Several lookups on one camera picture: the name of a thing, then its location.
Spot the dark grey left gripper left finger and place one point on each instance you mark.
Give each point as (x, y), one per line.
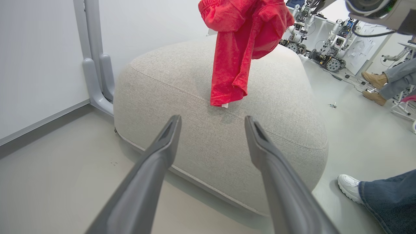
(143, 182)

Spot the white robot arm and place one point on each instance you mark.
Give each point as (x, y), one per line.
(380, 11)

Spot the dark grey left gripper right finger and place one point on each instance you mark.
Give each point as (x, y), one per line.
(282, 188)

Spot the tan work boot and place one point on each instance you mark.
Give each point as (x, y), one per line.
(374, 79)
(374, 97)

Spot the wheeled robot with white arms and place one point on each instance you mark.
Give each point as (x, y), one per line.
(300, 29)
(334, 45)

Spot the grey trouser legs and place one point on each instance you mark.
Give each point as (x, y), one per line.
(397, 78)

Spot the light grey fabric seat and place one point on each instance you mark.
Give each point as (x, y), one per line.
(221, 130)

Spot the white chair base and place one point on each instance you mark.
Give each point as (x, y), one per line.
(404, 109)

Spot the white sneaker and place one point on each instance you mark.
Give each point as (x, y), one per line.
(350, 187)

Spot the blue denim trouser leg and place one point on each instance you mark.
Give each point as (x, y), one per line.
(391, 203)

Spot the grey metal partition foot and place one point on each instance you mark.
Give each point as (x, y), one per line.
(96, 65)

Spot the red garment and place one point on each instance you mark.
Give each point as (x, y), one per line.
(240, 42)

